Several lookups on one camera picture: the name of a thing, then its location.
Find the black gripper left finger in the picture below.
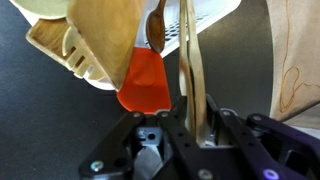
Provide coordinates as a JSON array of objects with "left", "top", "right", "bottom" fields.
[{"left": 78, "top": 95, "right": 203, "bottom": 180}]

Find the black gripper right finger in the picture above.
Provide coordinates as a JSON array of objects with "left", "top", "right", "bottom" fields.
[{"left": 199, "top": 94, "right": 320, "bottom": 180}]

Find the long wooden spoon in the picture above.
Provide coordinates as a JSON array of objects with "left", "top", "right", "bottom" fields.
[{"left": 178, "top": 0, "right": 209, "bottom": 148}]

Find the dark wooden spoon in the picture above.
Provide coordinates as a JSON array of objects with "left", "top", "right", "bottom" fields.
[{"left": 145, "top": 0, "right": 168, "bottom": 55}]

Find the red silicone spatula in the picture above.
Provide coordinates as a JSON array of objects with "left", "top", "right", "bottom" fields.
[{"left": 116, "top": 46, "right": 173, "bottom": 115}]

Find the black round table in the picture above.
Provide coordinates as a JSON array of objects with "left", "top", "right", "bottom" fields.
[{"left": 0, "top": 0, "right": 278, "bottom": 180}]

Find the wide wooden spatula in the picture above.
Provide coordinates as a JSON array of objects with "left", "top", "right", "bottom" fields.
[{"left": 66, "top": 0, "right": 148, "bottom": 92}]

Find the white plastic basket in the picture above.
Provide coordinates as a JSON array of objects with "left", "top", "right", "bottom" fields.
[{"left": 9, "top": 0, "right": 243, "bottom": 92}]

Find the slotted wooden spatula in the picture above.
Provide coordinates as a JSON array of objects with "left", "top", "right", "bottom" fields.
[{"left": 25, "top": 18, "right": 116, "bottom": 91}]

